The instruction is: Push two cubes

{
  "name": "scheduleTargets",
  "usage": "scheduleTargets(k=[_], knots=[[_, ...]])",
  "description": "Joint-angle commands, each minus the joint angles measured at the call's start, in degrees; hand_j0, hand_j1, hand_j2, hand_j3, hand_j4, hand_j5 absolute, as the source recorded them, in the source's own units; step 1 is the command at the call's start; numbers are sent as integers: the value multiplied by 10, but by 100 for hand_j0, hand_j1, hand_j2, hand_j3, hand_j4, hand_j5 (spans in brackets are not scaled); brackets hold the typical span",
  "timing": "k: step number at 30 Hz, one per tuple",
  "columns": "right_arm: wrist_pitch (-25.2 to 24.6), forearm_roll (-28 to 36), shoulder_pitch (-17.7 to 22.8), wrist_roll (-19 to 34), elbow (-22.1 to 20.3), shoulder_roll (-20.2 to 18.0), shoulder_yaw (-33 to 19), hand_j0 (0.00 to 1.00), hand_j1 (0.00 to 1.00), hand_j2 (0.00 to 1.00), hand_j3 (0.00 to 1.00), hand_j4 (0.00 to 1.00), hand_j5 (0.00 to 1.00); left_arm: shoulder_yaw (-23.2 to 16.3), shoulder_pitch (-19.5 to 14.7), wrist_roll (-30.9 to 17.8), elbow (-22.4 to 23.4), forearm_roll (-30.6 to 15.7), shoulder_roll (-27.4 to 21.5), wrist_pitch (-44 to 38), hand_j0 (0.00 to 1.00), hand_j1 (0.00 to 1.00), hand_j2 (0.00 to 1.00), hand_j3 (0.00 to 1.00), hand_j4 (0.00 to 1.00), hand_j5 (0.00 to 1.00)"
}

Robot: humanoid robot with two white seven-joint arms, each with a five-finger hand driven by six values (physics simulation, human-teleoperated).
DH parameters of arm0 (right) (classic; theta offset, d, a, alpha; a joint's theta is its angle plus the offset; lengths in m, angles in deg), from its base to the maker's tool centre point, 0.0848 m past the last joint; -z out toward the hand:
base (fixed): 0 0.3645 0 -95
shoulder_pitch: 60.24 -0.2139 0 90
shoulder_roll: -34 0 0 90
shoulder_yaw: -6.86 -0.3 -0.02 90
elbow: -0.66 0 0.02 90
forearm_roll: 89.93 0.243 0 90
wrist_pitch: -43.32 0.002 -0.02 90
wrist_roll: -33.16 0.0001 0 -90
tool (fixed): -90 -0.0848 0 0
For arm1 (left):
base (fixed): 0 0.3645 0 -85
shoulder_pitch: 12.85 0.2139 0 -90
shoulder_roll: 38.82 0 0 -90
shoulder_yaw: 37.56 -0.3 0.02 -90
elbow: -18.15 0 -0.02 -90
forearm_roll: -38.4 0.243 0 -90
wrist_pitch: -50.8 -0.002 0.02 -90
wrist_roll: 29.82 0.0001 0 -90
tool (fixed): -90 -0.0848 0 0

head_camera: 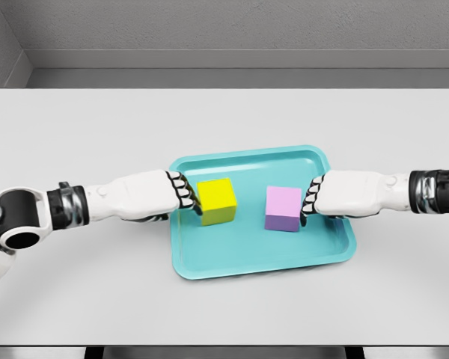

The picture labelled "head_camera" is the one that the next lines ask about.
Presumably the yellow cube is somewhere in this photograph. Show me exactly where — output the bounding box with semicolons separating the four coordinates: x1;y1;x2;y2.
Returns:
196;177;237;227

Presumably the teal plastic tray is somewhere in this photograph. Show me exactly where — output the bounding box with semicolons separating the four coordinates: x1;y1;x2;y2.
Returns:
168;144;358;280

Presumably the pink cube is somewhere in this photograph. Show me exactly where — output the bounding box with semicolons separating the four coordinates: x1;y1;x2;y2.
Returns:
263;185;303;233

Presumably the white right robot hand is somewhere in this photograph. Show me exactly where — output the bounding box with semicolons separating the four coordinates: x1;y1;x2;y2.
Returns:
299;170;381;228

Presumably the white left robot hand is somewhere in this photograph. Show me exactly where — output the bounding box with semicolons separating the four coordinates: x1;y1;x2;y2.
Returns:
115;169;204;224

